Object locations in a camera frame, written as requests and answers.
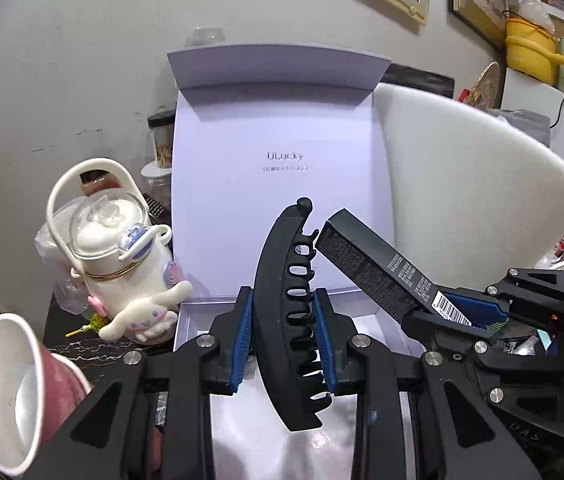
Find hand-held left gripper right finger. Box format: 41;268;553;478
312;289;547;480

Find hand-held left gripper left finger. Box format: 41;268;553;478
37;285;255;480

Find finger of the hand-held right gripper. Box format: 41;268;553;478
401;310;564;406
439;267;564;333

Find black claw hair clip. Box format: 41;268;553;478
253;197;336;432

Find black cosmetic box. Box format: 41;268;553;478
315;208;472;329

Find lavender gift box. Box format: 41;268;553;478
166;47;430;480

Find white puppy figure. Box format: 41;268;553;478
98;280;193;347

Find white foam board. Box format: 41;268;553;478
372;82;564;292

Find yellow green pick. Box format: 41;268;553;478
66;312;109;339

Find white kettle-shaped bottle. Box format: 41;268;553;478
46;157;193;313

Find clear jar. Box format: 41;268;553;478
141;162;173;212

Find clear plastic bag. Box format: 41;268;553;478
36;220;94;317

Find glass jar black lid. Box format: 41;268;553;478
148;109;177;170

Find woven coaster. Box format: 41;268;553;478
466;62;502;109

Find black slate board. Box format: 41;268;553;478
391;62;456;97

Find yellow pot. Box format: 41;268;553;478
504;10;564;87

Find clear plastic cup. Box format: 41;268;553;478
191;27;226;50

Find dark framed picture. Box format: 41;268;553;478
448;0;511;52

